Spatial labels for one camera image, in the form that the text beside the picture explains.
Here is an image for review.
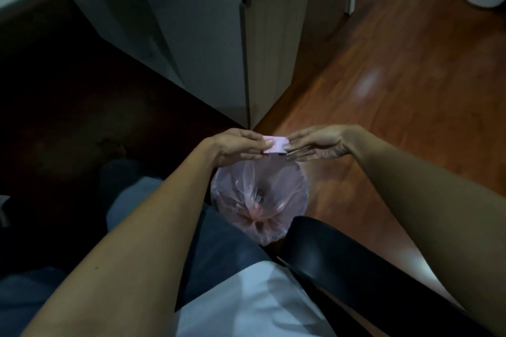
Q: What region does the person's left hand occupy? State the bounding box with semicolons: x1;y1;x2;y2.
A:
203;128;274;168

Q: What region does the trash inside bin bag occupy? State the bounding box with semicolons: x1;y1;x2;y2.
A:
233;187;285;236

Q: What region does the person's left forearm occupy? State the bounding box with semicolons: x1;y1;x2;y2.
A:
20;139;217;337

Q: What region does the pink paper slip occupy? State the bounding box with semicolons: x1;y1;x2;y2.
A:
262;136;290;155

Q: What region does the grey wooden cabinet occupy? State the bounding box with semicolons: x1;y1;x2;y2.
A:
73;0;318;130

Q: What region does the person's right forearm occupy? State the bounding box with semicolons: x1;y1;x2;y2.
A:
348;126;506;337

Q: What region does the pink translucent plastic bin bag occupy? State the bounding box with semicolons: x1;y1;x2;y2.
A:
210;158;309;247

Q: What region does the person's white shirt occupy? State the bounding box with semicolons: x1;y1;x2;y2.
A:
172;259;337;337

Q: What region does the person's right hand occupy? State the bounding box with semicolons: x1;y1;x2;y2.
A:
284;124;356;162

